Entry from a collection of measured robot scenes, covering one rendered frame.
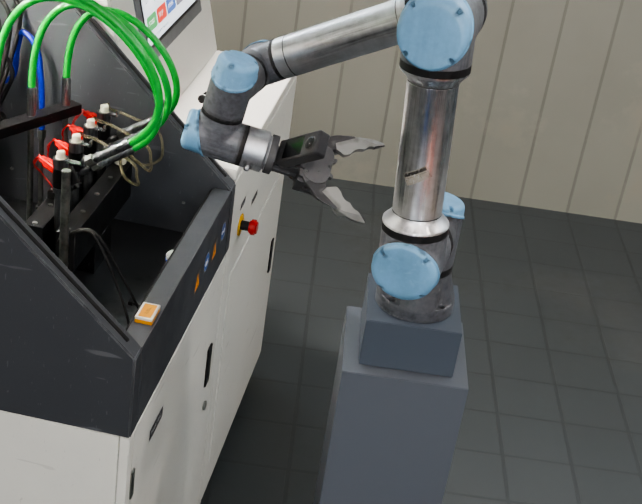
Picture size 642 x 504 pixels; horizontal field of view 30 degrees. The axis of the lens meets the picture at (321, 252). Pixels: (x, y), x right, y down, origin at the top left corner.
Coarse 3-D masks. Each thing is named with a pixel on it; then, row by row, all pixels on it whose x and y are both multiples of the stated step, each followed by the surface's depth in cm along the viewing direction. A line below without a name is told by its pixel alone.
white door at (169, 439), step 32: (192, 320) 231; (192, 352) 238; (160, 384) 212; (192, 384) 245; (160, 416) 218; (192, 416) 253; (160, 448) 224; (192, 448) 262; (160, 480) 231; (192, 480) 271
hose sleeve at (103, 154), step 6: (114, 144) 210; (120, 144) 210; (126, 144) 209; (102, 150) 211; (108, 150) 210; (114, 150) 210; (120, 150) 210; (96, 156) 211; (102, 156) 211; (108, 156) 211; (96, 162) 212
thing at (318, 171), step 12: (276, 144) 207; (276, 156) 209; (264, 168) 208; (276, 168) 212; (288, 168) 209; (300, 168) 207; (312, 168) 207; (324, 168) 208; (300, 180) 209; (312, 180) 207; (324, 180) 207
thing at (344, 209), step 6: (324, 192) 207; (330, 192) 208; (336, 192) 208; (330, 198) 207; (336, 198) 208; (342, 198) 208; (336, 204) 207; (342, 204) 208; (348, 204) 208; (336, 210) 208; (342, 210) 207; (348, 210) 207; (354, 210) 208; (342, 216) 211; (348, 216) 208; (354, 216) 208; (360, 216) 208; (360, 222) 209
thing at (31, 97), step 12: (60, 12) 218; (48, 24) 219; (36, 36) 220; (36, 48) 221; (144, 48) 218; (36, 60) 223; (156, 60) 218; (168, 84) 221; (168, 96) 221; (168, 108) 223; (108, 144) 229
